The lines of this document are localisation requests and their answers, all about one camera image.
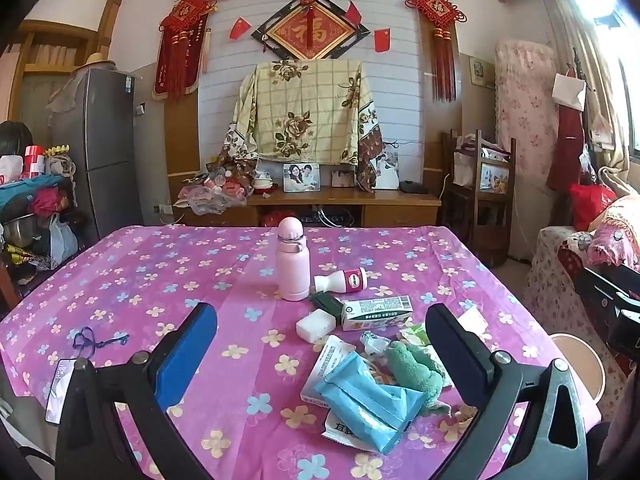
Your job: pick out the pink flowered tablecloth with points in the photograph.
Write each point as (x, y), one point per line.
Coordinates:
(150, 285)

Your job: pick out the white medicine box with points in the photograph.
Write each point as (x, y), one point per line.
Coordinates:
(330, 360)

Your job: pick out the wooden chair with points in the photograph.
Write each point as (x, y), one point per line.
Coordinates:
(495, 230)

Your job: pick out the rolled floral mattress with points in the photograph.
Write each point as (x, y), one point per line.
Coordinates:
(525, 110)

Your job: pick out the sofa with floral cover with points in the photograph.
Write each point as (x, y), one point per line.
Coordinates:
(550, 260)

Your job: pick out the smartphone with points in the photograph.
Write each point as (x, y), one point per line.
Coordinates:
(59, 385)

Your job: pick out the pink printed blanket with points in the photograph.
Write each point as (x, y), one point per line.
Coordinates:
(607, 245)

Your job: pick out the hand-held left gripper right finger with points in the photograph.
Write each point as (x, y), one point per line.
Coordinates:
(460, 355)

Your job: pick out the large red Chinese knot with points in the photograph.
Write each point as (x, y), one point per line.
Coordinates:
(185, 12)
(435, 7)

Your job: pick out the green plush toy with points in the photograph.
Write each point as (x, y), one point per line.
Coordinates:
(412, 375)

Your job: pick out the blue tissue packet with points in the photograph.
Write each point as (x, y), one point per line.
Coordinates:
(365, 400)

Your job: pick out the framed couple photo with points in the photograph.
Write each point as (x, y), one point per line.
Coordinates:
(301, 177)

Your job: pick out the grey refrigerator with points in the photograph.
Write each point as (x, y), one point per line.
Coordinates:
(100, 150)

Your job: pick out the pale blue plastic bag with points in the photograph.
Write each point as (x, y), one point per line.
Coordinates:
(64, 240)

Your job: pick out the yellow floral cloth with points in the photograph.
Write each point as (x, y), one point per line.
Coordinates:
(300, 110)

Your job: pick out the green white milk carton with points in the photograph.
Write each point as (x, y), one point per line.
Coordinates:
(375, 310)

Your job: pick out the small dark photo frame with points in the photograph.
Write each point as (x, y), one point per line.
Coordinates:
(343, 178)

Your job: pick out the white paper napkin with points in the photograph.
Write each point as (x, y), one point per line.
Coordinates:
(472, 321)

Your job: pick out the red pennant banner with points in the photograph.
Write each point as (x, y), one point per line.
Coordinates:
(192, 60)

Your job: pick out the straw hat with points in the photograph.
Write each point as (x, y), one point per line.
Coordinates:
(97, 61)

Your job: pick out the white yogurt bottle red label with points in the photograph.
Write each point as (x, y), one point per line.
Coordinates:
(345, 280)

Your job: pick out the cluttered storage rack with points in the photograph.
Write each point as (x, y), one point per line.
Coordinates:
(30, 200)

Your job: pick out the white paper bag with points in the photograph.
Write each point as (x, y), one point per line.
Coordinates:
(569, 90)

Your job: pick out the small crumpled packet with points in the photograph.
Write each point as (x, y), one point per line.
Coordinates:
(374, 344)

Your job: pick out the pink water bottle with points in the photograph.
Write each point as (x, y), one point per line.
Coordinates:
(292, 270)

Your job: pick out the small red flag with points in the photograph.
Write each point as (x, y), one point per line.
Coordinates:
(382, 40)
(353, 12)
(241, 28)

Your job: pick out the pile of plastic bags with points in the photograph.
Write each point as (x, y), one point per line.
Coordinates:
(210, 195)

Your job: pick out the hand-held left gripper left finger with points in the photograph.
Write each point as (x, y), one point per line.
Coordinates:
(185, 355)

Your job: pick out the white printed wrapper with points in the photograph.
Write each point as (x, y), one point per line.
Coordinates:
(345, 432)

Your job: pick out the framed red diamond plaque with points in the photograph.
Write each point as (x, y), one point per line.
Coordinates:
(310, 32)

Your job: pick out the green white packet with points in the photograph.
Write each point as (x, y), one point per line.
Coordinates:
(415, 334)

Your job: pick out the wooden cabinet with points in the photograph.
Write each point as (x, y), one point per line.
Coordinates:
(390, 210)

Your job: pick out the dark green packet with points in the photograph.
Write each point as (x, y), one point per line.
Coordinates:
(325, 302)

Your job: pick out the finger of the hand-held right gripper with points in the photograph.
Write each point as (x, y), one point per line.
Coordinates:
(602, 287)

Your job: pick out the hanging red garment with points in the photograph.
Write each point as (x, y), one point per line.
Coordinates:
(567, 150)

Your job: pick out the wooden wall shelf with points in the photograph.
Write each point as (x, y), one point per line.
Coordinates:
(45, 35)

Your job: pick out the beige curtain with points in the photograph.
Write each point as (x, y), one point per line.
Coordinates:
(570, 35)

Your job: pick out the unframed wedding photo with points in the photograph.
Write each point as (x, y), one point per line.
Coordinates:
(387, 170)

